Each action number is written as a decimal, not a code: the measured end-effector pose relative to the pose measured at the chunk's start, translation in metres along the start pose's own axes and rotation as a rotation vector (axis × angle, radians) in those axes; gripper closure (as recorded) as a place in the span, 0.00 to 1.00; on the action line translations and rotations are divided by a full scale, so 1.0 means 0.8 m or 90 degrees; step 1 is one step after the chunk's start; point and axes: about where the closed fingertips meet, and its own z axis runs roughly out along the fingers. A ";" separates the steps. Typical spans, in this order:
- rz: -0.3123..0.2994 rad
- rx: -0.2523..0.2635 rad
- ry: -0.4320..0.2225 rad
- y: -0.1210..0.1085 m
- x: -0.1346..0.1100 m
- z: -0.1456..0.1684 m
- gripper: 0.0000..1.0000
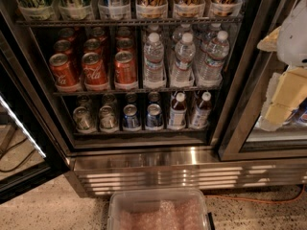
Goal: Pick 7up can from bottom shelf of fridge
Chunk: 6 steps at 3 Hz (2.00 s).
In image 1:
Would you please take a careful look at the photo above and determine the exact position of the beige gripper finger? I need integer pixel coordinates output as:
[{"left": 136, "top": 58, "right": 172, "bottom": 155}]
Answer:
[{"left": 257, "top": 27, "right": 281, "bottom": 52}]

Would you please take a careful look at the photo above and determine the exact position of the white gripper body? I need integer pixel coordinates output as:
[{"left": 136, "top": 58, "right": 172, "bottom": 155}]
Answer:
[{"left": 257, "top": 66, "right": 307, "bottom": 131}]

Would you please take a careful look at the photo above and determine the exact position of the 7up can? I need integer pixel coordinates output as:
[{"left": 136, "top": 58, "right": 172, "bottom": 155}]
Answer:
[
  {"left": 73, "top": 106, "right": 96, "bottom": 133},
  {"left": 99, "top": 105, "right": 119, "bottom": 133}
]

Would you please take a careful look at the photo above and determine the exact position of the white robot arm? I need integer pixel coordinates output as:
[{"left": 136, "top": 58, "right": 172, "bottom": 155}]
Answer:
[{"left": 257, "top": 0, "right": 307, "bottom": 131}]

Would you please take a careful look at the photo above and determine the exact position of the pepsi can right compartment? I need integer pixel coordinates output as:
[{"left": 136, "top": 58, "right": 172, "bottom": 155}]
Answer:
[{"left": 294, "top": 100, "right": 307, "bottom": 127}]

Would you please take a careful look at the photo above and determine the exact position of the stainless steel fridge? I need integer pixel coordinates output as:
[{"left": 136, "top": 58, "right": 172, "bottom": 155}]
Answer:
[{"left": 0, "top": 0, "right": 307, "bottom": 197}]

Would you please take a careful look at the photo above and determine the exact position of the blue pepsi can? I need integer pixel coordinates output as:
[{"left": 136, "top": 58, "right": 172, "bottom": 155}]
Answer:
[
  {"left": 123, "top": 104, "right": 141, "bottom": 131},
  {"left": 146, "top": 103, "right": 164, "bottom": 130}
]

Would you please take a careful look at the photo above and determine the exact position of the front right coca-cola can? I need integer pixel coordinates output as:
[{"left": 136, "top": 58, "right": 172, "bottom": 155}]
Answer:
[{"left": 114, "top": 51, "right": 138, "bottom": 90}]

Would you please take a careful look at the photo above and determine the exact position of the coca-cola can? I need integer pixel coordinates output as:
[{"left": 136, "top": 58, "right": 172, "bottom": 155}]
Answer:
[
  {"left": 49, "top": 53, "right": 82, "bottom": 93},
  {"left": 114, "top": 51, "right": 138, "bottom": 90},
  {"left": 82, "top": 52, "right": 109, "bottom": 91}
]

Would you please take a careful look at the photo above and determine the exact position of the front middle coca-cola can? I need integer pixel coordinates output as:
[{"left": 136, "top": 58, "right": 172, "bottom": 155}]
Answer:
[{"left": 82, "top": 52, "right": 109, "bottom": 91}]

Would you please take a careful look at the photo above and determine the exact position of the front left coca-cola can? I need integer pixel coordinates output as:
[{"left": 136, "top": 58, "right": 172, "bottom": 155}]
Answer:
[{"left": 49, "top": 53, "right": 82, "bottom": 93}]

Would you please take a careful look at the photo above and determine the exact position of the front right water bottle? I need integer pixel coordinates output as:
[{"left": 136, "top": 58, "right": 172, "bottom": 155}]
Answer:
[{"left": 196, "top": 31, "right": 230, "bottom": 87}]

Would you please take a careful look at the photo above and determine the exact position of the water bottle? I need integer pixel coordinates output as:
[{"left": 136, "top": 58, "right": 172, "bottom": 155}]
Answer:
[
  {"left": 171, "top": 33, "right": 196, "bottom": 87},
  {"left": 143, "top": 33, "right": 165, "bottom": 89},
  {"left": 196, "top": 31, "right": 230, "bottom": 87}
]

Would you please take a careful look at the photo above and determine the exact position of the front middle water bottle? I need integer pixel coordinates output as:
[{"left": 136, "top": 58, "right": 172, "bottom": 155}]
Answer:
[{"left": 171, "top": 33, "right": 196, "bottom": 87}]

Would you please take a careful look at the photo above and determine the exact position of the right brown drink bottle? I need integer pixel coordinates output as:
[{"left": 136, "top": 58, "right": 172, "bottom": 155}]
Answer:
[{"left": 189, "top": 91, "right": 212, "bottom": 129}]

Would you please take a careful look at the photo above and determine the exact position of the brown drink bottle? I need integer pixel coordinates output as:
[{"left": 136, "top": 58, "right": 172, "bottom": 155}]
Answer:
[
  {"left": 168, "top": 92, "right": 187, "bottom": 130},
  {"left": 189, "top": 91, "right": 212, "bottom": 129}
]

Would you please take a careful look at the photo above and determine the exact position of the left brown drink bottle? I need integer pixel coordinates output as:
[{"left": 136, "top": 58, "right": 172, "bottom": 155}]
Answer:
[{"left": 168, "top": 92, "right": 187, "bottom": 130}]

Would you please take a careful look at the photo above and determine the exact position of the front left water bottle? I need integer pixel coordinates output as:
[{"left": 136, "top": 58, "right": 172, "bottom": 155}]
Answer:
[{"left": 143, "top": 33, "right": 165, "bottom": 89}]

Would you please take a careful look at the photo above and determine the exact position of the clear plastic bin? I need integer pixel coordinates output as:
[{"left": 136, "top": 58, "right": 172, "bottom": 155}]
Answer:
[{"left": 107, "top": 188, "right": 215, "bottom": 230}]

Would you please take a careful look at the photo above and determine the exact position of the top wire shelf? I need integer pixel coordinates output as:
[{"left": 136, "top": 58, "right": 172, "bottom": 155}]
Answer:
[{"left": 16, "top": 16, "right": 243, "bottom": 28}]

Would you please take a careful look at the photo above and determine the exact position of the wire shelf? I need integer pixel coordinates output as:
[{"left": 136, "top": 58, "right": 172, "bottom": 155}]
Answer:
[
  {"left": 53, "top": 85, "right": 221, "bottom": 96},
  {"left": 16, "top": 16, "right": 243, "bottom": 28}
]

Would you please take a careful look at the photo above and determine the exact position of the middle wire shelf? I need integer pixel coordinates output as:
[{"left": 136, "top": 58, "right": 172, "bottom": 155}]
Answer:
[{"left": 53, "top": 85, "right": 221, "bottom": 96}]

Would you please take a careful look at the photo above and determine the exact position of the orange cable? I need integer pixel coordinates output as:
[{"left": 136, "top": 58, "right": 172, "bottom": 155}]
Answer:
[{"left": 204, "top": 184, "right": 306, "bottom": 205}]

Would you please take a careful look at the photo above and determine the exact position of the black cable on floor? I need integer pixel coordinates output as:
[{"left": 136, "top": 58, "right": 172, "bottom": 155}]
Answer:
[{"left": 0, "top": 137, "right": 36, "bottom": 173}]

